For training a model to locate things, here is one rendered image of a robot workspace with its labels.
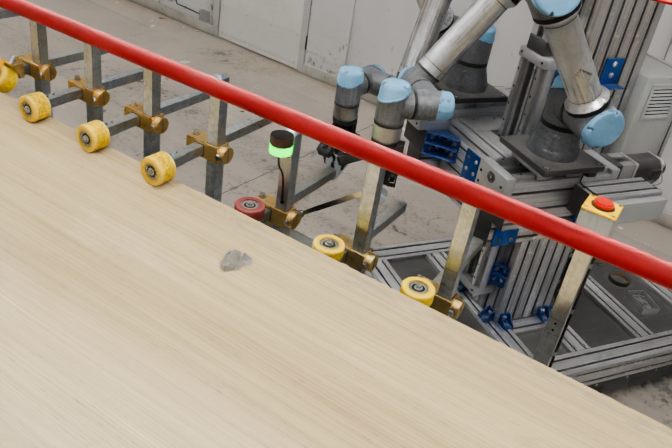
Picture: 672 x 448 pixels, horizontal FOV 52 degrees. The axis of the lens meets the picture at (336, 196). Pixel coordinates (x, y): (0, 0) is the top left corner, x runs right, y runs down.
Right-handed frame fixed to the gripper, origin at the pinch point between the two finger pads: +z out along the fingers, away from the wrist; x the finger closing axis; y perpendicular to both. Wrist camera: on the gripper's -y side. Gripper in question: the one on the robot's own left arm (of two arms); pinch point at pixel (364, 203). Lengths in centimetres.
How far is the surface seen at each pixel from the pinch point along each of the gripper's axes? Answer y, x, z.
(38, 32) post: -114, 29, -16
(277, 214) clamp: -22.3, -5.6, 6.4
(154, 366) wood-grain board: -26, -72, 2
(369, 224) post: 3.4, -13.9, -2.6
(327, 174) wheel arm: -14.9, 22.0, 6.1
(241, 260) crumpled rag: -22.1, -36.1, 1.0
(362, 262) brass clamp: 3.6, -15.1, 8.4
